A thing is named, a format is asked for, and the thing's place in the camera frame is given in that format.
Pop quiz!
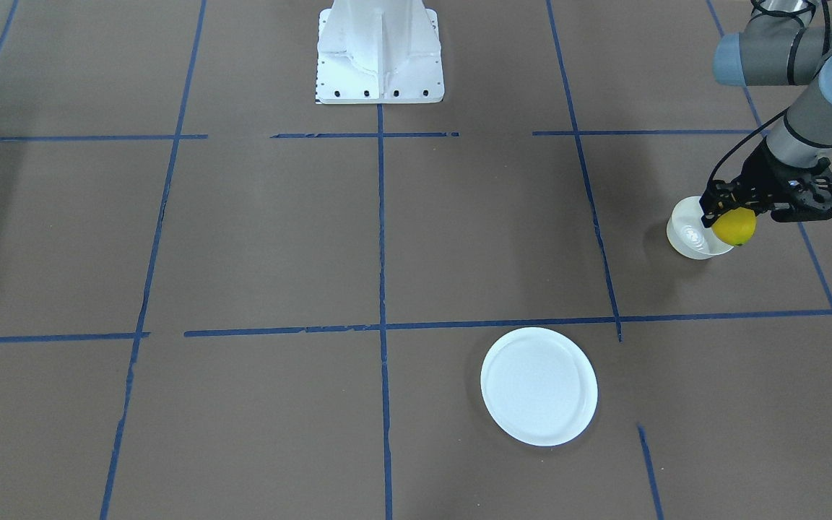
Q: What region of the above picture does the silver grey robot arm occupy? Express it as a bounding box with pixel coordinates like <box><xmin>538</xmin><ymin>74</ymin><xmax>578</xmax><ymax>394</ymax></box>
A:
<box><xmin>699</xmin><ymin>1</ymin><xmax>832</xmax><ymax>228</ymax></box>

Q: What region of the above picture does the white pedestal mount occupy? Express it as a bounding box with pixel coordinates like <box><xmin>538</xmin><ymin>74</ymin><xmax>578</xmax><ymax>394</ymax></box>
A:
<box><xmin>315</xmin><ymin>1</ymin><xmax>446</xmax><ymax>105</ymax></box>

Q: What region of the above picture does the white bowl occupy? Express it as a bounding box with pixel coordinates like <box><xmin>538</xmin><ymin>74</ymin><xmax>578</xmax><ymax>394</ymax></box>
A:
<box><xmin>666</xmin><ymin>196</ymin><xmax>734</xmax><ymax>260</ymax></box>

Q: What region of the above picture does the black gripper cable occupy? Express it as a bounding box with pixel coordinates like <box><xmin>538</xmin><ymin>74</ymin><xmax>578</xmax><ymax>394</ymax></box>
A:
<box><xmin>705</xmin><ymin>0</ymin><xmax>832</xmax><ymax>190</ymax></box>

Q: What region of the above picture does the white round plate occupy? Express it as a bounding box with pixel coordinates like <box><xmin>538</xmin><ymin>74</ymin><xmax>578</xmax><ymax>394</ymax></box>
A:
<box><xmin>479</xmin><ymin>328</ymin><xmax>599</xmax><ymax>448</ymax></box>

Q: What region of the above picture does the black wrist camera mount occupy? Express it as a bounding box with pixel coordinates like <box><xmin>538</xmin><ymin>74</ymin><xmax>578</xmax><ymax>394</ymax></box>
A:
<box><xmin>770</xmin><ymin>157</ymin><xmax>832</xmax><ymax>223</ymax></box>

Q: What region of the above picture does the yellow lemon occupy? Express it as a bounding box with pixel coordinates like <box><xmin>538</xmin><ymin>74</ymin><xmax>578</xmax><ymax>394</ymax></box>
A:
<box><xmin>712</xmin><ymin>207</ymin><xmax>758</xmax><ymax>247</ymax></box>

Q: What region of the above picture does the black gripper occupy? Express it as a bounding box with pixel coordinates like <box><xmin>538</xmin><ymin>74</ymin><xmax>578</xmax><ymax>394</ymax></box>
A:
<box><xmin>701</xmin><ymin>141</ymin><xmax>792</xmax><ymax>228</ymax></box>

